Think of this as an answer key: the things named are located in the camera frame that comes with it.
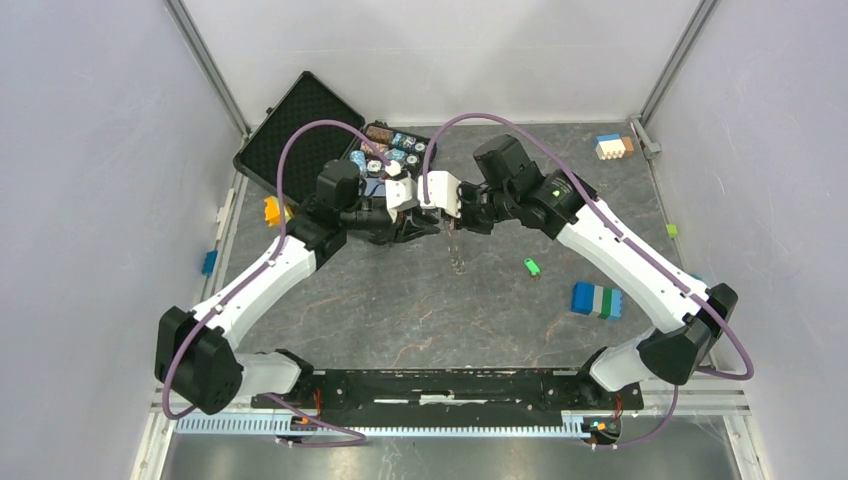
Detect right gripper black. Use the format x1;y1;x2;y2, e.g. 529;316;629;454
440;181;515;237

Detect green key tag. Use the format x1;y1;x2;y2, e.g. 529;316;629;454
524;258;541;277

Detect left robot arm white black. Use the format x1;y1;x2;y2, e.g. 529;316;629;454
154;160;364;419

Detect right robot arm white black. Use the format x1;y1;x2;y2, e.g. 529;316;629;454
459;134;738;408

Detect black poker chip case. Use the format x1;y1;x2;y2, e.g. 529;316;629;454
233;71;430;212

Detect orange yellow green brick stack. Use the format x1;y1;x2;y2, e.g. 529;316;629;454
264;196;293;227

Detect blue white green brick stack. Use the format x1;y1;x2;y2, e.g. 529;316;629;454
570;281;623;321

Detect blue white orange brick stack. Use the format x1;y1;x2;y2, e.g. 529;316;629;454
595;134;635;160

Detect small blue block left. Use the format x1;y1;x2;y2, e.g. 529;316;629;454
201;250;218;277

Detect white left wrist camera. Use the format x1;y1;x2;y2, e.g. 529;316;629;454
384;177;419;217

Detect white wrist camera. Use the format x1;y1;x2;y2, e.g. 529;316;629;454
417;171;461;219
384;177;419;217

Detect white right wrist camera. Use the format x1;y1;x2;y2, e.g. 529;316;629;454
417;171;461;219

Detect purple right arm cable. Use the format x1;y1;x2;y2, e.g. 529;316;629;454
421;112;756;382

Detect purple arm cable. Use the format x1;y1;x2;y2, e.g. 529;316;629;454
160;119;403;421
421;112;756;382

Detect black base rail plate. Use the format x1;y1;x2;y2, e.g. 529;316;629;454
283;368;644;427

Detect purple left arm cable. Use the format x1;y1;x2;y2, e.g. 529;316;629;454
160;119;403;421

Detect white toothed cable duct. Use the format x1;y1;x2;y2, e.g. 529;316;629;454
175;410;589;440

